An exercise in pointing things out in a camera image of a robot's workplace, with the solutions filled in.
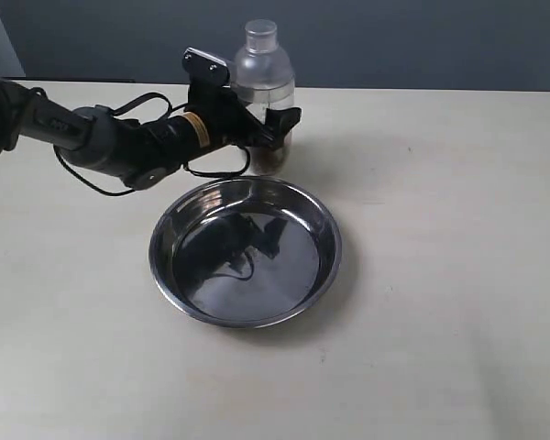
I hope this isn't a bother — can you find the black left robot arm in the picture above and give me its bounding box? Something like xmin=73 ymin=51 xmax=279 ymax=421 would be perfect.
xmin=0 ymin=79 xmax=302 ymax=194

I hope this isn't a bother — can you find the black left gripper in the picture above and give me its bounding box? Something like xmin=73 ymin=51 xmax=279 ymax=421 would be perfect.
xmin=164 ymin=82 xmax=302 ymax=166

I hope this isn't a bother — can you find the round stainless steel pan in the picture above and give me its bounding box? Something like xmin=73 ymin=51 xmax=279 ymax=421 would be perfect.
xmin=148 ymin=176 xmax=343 ymax=329

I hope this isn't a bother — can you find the clear plastic shaker bottle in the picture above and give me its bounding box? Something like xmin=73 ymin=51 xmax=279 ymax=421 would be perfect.
xmin=233 ymin=19 xmax=295 ymax=176

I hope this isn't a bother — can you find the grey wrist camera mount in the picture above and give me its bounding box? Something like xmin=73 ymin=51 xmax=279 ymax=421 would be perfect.
xmin=181 ymin=47 xmax=236 ymax=87

